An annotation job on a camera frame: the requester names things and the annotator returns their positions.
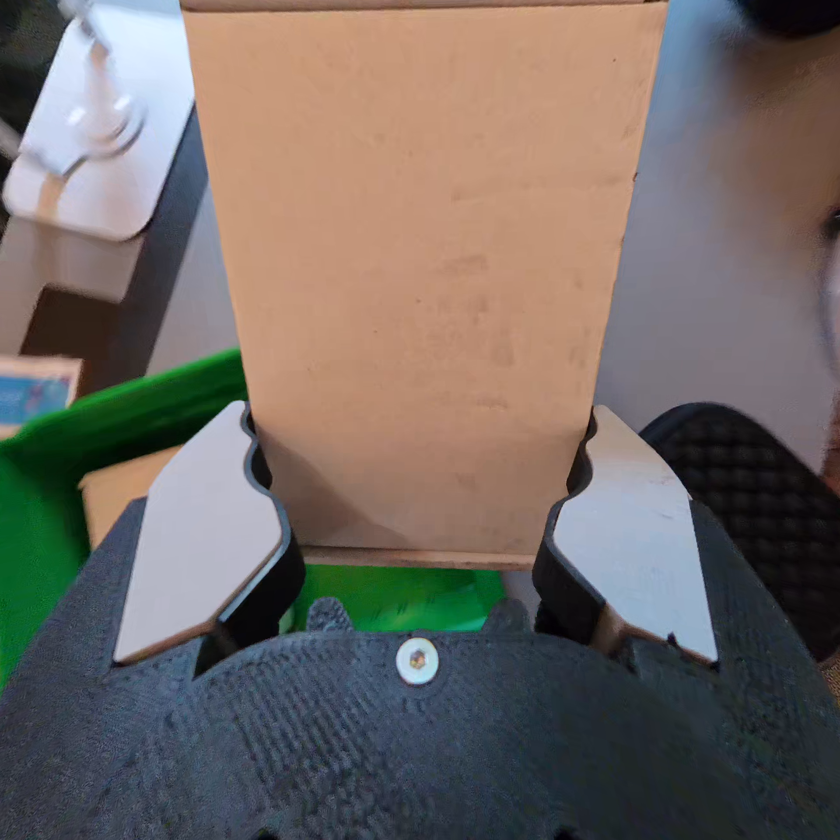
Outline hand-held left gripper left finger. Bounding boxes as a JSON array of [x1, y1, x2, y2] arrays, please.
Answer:
[[113, 400, 308, 667]]

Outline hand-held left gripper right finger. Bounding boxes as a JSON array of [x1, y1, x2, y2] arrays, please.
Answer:
[[532, 404, 720, 665]]

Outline green plastic bin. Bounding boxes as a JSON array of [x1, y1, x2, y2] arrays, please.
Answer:
[[0, 348, 509, 690]]

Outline white cardboard box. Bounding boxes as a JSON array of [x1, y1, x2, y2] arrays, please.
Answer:
[[178, 0, 669, 571], [77, 445, 181, 549]]

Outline small box with blue label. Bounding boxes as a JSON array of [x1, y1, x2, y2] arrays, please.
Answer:
[[0, 356, 83, 439]]

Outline black mesh armrest pad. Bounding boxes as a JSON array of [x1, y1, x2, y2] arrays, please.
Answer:
[[638, 402, 840, 664]]

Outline white side table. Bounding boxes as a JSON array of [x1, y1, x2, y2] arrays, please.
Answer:
[[0, 217, 144, 358]]

